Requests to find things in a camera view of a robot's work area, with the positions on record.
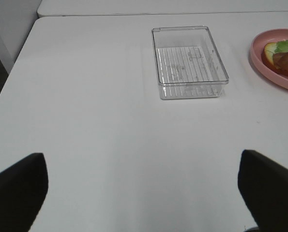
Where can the bread slice from tray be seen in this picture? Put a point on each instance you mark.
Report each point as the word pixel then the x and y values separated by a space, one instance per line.
pixel 267 57

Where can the green lettuce leaf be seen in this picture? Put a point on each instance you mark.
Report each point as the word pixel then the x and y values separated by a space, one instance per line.
pixel 282 46

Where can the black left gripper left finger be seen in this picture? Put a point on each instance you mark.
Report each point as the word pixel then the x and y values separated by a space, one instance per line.
pixel 23 189

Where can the pink round plate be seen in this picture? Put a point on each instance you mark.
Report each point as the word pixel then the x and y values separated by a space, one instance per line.
pixel 256 49

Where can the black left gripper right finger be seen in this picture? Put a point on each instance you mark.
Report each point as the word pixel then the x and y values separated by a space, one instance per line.
pixel 263 185

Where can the left clear plastic tray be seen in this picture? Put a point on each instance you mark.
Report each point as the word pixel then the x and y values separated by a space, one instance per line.
pixel 188 63

